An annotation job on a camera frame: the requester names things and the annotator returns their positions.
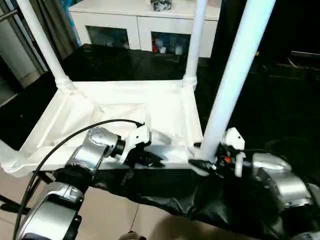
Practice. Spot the black flat panel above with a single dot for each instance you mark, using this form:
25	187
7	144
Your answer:
306	54

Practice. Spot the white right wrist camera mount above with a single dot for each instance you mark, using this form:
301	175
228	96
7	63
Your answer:
235	140

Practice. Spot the black metal table frame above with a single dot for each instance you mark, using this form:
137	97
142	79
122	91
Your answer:
12	203

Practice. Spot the white cabinet with glass doors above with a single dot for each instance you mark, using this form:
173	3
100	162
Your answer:
112	22

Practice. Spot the white plastic table top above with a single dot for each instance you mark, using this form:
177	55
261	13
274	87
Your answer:
112	95

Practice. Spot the dark metallic object on cabinet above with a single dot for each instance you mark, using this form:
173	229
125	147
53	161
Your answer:
161	4

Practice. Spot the black work mat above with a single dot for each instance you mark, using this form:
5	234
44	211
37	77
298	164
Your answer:
175	192

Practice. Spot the small tan label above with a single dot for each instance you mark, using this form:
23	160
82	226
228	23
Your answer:
257	53

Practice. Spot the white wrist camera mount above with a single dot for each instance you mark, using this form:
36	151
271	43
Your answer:
235	140
137	136

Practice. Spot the white plastic table leg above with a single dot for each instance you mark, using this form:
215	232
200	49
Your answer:
197	42
42	42
225	87
7	152

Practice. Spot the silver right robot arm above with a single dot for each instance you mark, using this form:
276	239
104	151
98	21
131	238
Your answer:
287	185

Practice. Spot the grey brown curtain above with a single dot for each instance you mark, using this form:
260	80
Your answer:
60	27

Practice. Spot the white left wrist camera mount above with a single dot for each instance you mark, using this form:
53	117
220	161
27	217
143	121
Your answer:
137	136

